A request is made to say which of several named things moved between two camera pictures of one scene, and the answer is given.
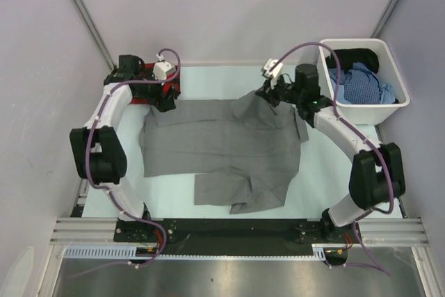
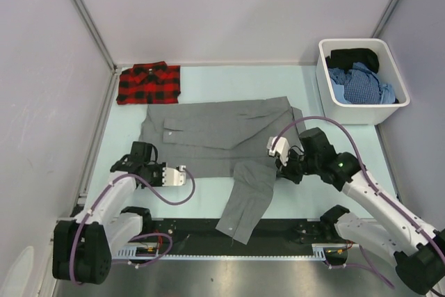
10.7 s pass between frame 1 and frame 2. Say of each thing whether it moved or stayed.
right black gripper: moved
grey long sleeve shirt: moved
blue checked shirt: stayed
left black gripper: moved
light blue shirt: stayed
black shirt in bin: stayed
